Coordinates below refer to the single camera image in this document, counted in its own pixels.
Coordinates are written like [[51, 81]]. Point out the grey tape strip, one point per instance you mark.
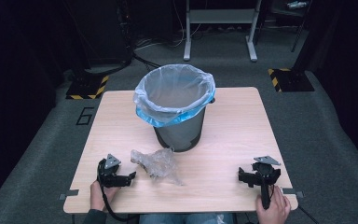
[[70, 193], [292, 191]]

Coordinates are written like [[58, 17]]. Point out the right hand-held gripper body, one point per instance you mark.
[[265, 174]]

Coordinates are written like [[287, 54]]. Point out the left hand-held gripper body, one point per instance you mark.
[[109, 179]]

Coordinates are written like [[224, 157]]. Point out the person's legs in jeans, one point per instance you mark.
[[183, 218]]

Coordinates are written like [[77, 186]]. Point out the white metal table frame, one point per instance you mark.
[[220, 16]]

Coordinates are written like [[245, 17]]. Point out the person's right hand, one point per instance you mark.
[[276, 208]]

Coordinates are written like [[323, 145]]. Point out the black stand post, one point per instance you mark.
[[301, 34], [125, 28]]

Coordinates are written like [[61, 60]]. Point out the person's left hand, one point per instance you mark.
[[97, 196]]

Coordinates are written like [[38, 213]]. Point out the clear plastic wrap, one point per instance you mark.
[[158, 165]]

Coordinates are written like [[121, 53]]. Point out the grey trash bin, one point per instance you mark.
[[180, 133]]

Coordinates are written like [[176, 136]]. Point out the black yellow-striped base plate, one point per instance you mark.
[[292, 80], [87, 88]]

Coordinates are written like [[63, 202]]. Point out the translucent blue bin liner bag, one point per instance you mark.
[[167, 93]]

